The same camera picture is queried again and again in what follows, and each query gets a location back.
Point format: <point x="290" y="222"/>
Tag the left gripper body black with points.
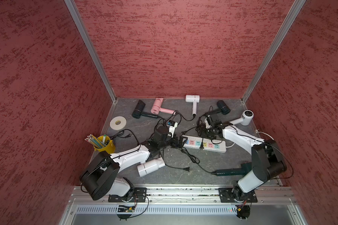
<point x="172" y="142"/>

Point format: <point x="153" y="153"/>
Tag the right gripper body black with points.
<point x="209" y="132"/>

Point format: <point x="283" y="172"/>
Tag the dark green hair dryer back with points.
<point x="222" y="108"/>

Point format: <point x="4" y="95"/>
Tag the white round hair dryer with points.
<point x="245" y="119"/>

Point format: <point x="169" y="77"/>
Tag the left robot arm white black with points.
<point x="100" y="178"/>

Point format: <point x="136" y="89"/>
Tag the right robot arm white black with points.
<point x="267" y="160"/>

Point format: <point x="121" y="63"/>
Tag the white power strip coloured sockets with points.
<point x="204" y="144"/>

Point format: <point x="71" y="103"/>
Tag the white square hair dryer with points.
<point x="194" y="99"/>

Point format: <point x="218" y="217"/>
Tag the pink hair dryer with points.
<point x="156" y="108"/>

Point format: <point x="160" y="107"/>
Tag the white hair dryer front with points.
<point x="150" y="166"/>

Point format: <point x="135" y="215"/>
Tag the black hair dryer far left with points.
<point x="139" y="111"/>

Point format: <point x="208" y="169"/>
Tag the white tape roll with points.
<point x="118" y="123"/>

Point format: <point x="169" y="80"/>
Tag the yellow cup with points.
<point x="108" y="147"/>

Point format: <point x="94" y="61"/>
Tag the bundle of pencils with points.
<point x="95" y="142"/>

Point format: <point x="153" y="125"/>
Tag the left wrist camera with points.
<point x="172" y="125"/>

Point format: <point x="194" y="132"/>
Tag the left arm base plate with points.
<point x="134" y="195"/>

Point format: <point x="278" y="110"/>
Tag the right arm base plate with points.
<point x="235" y="195"/>

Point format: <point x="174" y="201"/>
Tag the aluminium front rail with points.
<point x="183" y="200"/>

